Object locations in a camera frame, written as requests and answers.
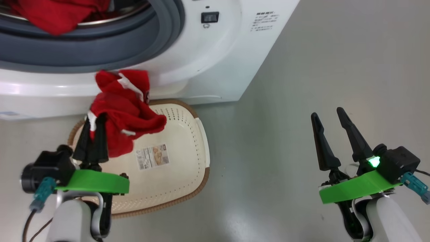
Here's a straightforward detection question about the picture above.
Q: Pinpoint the teal connector camera cable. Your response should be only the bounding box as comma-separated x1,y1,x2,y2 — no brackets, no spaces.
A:
400,169,430,205
22,177,57,242

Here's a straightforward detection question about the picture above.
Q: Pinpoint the cream perforated basket brown rim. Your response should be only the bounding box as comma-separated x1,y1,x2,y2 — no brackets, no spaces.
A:
67,98,211,219

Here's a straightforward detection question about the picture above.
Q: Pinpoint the grey rubber door gasket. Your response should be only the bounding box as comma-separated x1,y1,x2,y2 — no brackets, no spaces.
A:
0,0,186,74

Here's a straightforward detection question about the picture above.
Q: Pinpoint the teal connector left camera cable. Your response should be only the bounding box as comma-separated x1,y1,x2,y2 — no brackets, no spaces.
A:
22,177,57,242

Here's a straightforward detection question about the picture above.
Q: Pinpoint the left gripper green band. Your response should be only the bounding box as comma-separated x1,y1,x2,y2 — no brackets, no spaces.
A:
55,114,130,195

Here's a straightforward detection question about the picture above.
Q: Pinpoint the white front-load washing machine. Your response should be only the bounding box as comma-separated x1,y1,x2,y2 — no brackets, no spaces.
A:
0,0,300,120

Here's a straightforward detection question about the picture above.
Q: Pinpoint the black printed text sticker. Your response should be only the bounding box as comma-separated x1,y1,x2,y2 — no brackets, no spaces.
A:
250,11,280,32

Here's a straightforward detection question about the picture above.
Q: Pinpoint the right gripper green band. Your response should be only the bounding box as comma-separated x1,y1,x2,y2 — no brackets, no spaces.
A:
311,107,402,205

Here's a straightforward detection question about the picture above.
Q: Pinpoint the black door latch socket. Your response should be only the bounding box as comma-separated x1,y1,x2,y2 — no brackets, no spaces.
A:
201,12,220,24

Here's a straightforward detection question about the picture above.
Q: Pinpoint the printed barcode basket label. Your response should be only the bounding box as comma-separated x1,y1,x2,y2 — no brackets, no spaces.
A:
135,144,170,170

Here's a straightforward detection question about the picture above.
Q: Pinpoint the teal connector right camera cable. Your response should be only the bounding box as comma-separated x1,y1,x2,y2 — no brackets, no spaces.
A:
400,169,430,205

